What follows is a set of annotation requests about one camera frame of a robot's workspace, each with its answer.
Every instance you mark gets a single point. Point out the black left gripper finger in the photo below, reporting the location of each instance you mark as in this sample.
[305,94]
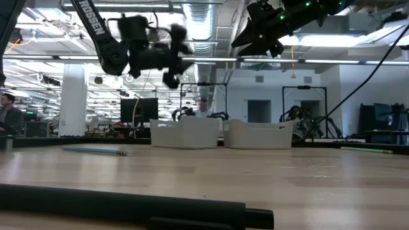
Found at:
[180,38]
[183,66]

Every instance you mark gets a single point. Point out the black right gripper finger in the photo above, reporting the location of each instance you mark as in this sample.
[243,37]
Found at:
[252,38]
[259,51]

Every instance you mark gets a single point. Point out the grey plastic bin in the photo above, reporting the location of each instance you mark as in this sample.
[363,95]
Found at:
[185,134]
[255,135]

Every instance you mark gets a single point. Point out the blue pencil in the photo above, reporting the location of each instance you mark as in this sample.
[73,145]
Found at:
[96,150]

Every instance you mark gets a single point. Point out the black pen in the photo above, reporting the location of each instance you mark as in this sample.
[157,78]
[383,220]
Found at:
[128,207]

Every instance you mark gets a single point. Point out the black background robot arm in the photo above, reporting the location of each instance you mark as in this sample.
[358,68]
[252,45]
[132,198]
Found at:
[319,126]
[182,113]
[219,115]

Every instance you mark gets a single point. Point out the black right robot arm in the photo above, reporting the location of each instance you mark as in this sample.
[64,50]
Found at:
[332,6]

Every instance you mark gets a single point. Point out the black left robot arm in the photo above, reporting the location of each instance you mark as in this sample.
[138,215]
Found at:
[105,44]

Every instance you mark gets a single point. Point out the person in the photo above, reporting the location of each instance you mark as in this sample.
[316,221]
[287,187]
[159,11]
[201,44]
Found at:
[203,107]
[11,118]
[295,113]

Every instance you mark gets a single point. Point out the black monitor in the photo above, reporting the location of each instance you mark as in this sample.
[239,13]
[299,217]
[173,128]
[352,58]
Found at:
[140,110]

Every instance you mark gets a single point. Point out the white square pillar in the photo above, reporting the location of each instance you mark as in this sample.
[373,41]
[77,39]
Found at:
[73,102]

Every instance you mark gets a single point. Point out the green pencil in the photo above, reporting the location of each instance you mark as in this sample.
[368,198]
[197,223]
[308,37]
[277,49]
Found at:
[367,149]

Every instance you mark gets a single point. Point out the black desk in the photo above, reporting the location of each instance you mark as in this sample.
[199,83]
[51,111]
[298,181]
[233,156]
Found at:
[386,135]

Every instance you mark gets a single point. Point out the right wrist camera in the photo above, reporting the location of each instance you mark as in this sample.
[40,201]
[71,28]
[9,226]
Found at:
[260,12]

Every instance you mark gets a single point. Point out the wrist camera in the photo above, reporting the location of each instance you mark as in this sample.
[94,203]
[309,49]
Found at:
[132,28]
[260,12]

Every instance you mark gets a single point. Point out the black overhead stand frame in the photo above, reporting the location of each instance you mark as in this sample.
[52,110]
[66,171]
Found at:
[303,87]
[204,84]

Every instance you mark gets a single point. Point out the silver ventilation duct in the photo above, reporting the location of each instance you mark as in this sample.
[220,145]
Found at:
[201,19]

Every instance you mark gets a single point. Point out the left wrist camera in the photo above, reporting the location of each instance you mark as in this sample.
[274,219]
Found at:
[132,28]

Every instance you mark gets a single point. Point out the black aluminium table frame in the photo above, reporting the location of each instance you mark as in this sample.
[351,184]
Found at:
[80,141]

